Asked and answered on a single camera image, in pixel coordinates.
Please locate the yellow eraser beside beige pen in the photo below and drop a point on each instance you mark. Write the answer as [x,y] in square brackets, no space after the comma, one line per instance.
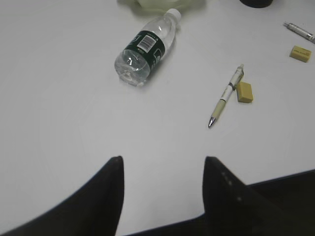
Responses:
[244,92]

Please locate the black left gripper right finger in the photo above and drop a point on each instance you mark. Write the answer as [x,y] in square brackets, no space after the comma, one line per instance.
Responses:
[283,206]

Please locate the black mesh pen holder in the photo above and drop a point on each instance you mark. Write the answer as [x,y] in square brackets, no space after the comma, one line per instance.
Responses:
[257,3]

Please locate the clear plastic water bottle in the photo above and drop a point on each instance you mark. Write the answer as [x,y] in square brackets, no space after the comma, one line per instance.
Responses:
[144,52]

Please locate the yellow eraser with label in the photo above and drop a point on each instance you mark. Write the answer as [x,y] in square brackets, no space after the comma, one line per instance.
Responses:
[300,54]

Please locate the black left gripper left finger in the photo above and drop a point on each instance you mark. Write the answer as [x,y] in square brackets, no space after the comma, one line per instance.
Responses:
[93,210]

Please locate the beige grip white pen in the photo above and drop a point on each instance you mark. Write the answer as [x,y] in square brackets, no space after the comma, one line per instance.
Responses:
[231,86]

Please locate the grey grip white pen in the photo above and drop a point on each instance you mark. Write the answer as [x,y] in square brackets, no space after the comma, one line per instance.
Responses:
[300,31]

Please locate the pale green wavy plate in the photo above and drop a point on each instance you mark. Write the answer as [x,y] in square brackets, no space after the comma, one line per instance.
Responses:
[150,7]

